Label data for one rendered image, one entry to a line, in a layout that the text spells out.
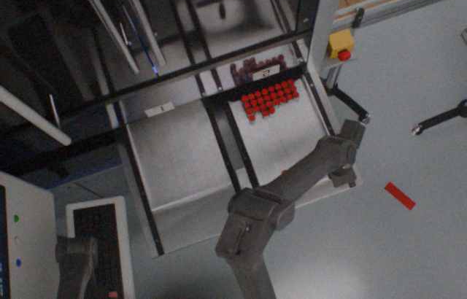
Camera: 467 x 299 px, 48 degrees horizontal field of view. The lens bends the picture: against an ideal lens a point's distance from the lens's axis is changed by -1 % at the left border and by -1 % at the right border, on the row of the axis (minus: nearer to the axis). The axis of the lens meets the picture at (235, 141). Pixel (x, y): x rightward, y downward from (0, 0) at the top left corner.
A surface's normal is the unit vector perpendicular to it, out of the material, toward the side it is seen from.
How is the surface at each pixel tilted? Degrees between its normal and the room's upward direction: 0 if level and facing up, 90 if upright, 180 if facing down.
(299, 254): 0
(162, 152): 0
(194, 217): 0
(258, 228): 22
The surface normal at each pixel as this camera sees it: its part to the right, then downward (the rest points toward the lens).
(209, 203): -0.05, -0.25
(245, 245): -0.39, -0.39
